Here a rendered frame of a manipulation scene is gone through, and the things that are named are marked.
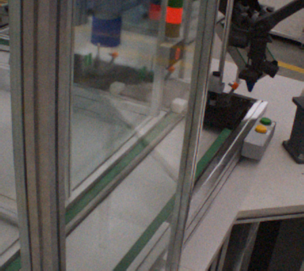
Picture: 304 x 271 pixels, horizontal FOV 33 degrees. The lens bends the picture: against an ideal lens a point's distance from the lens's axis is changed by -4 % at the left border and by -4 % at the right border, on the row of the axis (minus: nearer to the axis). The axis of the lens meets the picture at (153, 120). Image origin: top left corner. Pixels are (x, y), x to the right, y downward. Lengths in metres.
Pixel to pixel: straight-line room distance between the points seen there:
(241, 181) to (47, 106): 1.28
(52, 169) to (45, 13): 0.17
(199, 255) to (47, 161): 0.92
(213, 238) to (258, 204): 0.24
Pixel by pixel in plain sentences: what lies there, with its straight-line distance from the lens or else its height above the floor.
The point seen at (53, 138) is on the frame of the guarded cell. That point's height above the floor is 1.53.
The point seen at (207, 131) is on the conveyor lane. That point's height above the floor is 0.92.
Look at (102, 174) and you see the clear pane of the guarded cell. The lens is 0.71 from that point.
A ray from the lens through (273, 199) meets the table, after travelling 1.69.
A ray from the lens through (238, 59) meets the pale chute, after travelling 2.11.
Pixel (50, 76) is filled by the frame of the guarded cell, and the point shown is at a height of 1.60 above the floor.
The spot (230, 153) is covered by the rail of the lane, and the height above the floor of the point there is 0.96.
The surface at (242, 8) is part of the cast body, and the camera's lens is 2.10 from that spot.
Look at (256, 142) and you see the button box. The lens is 1.78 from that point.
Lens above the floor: 1.80
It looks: 28 degrees down
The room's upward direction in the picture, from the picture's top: 6 degrees clockwise
